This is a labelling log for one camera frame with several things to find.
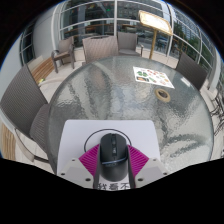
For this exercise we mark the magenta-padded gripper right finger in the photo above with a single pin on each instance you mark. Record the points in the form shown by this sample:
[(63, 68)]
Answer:
[(139, 161)]

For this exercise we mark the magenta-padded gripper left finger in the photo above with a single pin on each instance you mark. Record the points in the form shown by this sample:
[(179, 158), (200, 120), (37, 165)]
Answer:
[(88, 161)]

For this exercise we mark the black computer mouse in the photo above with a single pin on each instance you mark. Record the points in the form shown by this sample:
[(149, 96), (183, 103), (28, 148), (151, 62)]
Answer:
[(114, 156)]

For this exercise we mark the white printed mouse pad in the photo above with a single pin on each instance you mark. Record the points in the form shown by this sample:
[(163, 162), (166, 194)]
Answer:
[(76, 133)]

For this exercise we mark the wooden slat bench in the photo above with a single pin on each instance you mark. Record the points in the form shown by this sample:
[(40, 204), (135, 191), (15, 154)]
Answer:
[(7, 143), (41, 70)]

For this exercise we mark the colourful picture menu sheet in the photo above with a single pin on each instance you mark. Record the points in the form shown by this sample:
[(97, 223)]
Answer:
[(153, 76)]

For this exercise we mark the grey wicker chair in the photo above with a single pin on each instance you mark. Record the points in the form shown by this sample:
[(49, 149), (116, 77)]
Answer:
[(65, 50), (100, 50), (23, 100), (128, 41)]

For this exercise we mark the green metal outdoor table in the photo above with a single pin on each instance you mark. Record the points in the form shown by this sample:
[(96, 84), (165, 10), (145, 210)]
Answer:
[(218, 110)]

